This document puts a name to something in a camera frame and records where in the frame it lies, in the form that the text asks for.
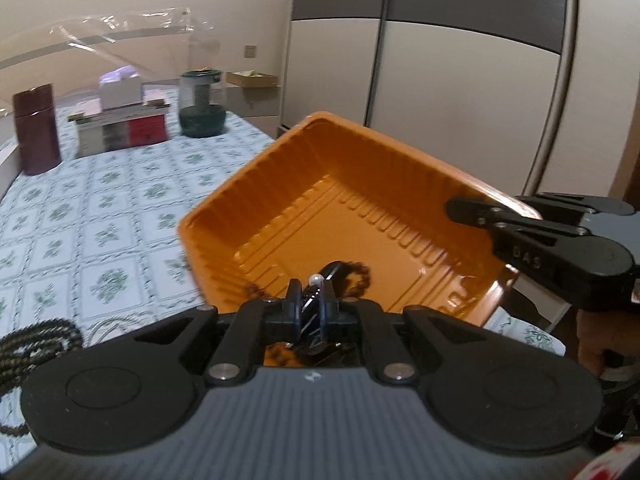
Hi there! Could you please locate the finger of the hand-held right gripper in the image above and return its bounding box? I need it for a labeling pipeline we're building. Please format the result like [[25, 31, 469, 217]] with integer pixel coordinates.
[[517, 191, 637, 218], [445, 196, 591, 241]]

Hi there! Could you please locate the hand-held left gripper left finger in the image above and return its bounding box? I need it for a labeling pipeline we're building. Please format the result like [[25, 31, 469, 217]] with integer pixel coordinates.
[[112, 280, 305, 387]]

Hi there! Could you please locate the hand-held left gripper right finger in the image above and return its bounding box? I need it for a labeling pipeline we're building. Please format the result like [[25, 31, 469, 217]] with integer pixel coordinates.
[[320, 281, 506, 387]]

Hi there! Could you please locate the brown bead bracelet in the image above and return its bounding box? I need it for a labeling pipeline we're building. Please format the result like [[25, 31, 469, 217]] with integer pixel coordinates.
[[245, 260, 373, 311]]

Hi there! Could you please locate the orange plastic tray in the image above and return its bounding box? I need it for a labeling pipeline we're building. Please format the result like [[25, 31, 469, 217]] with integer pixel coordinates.
[[177, 111, 543, 331]]

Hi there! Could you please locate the white bead necklace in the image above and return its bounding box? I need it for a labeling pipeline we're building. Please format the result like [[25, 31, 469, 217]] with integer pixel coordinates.
[[85, 316, 151, 348]]

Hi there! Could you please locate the dark bead necklace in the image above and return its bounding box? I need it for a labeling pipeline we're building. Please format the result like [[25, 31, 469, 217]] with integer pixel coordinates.
[[0, 317, 83, 403]]

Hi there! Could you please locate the person's right hand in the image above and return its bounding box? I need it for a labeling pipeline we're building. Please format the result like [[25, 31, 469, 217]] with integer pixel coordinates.
[[575, 307, 640, 378]]

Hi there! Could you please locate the white stool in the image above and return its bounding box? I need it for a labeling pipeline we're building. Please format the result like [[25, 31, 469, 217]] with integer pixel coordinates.
[[505, 277, 576, 333]]

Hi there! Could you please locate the beige grey sliding wardrobe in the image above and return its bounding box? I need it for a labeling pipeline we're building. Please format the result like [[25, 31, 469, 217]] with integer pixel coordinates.
[[280, 0, 640, 211]]

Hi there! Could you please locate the red printed white clothing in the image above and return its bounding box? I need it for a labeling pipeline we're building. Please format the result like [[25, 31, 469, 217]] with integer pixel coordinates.
[[570, 440, 640, 480]]

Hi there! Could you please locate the beige nightstand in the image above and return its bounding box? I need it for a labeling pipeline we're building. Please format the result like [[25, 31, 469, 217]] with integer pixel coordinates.
[[225, 85, 283, 136]]

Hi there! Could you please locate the glass jar with green base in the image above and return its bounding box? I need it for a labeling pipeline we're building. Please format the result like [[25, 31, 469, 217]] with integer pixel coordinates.
[[178, 69, 227, 138]]

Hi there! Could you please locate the shallow cardboard tray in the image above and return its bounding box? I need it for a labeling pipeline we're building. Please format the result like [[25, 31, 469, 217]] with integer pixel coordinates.
[[226, 71, 279, 88]]

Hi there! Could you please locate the red grey printed box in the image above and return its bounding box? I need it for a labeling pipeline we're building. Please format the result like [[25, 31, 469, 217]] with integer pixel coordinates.
[[77, 112, 168, 158]]

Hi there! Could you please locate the white box with purple top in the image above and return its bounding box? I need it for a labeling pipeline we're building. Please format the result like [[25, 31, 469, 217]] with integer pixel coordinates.
[[97, 65, 146, 111]]

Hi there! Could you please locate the brown cylindrical canister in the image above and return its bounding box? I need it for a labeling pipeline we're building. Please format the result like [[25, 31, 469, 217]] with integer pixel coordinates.
[[12, 83, 62, 176]]

